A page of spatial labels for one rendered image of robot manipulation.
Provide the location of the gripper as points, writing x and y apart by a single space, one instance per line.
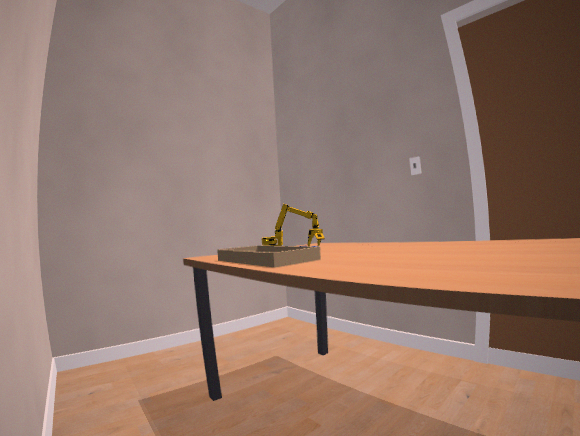
318 234

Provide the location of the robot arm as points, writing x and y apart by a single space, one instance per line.
267 241

